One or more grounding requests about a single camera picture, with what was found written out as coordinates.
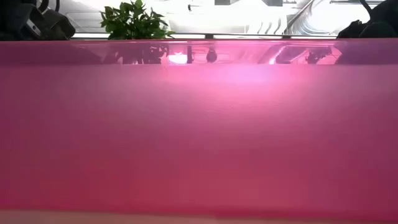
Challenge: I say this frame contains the red translucent plastic basket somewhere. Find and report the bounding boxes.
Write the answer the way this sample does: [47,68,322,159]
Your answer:
[0,38,398,219]

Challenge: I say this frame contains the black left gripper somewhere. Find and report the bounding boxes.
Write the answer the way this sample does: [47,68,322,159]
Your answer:
[37,8,76,40]

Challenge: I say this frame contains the green potted plant black pot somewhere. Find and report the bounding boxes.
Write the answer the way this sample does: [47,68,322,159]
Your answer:
[99,0,175,40]

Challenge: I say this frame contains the black aluminium table frame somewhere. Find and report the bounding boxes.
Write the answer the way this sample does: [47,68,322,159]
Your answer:
[70,32,338,40]

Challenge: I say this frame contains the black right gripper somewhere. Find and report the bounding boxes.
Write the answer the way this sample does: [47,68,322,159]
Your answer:
[337,19,374,39]

